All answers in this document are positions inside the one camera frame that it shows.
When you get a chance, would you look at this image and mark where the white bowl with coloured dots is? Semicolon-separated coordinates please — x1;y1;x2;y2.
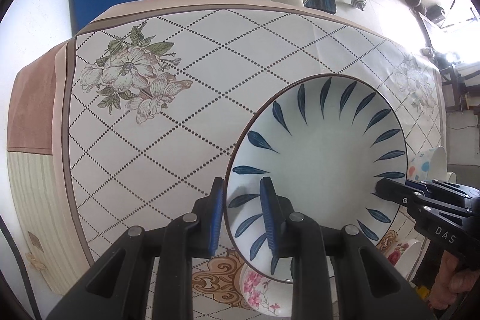
407;146;448;182

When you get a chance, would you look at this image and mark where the white bowl with red flower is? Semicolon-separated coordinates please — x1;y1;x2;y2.
385;239;422;279

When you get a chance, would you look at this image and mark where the white plate with blue leaves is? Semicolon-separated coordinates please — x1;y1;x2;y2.
224;74;408;282

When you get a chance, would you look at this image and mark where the floral checked tablecloth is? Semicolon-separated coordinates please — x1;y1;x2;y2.
7;0;445;295

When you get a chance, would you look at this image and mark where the white plate with pink flowers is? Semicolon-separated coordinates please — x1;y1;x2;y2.
239;265;293;318

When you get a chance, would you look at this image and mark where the person's right hand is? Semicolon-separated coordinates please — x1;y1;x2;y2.
428;251;479;310

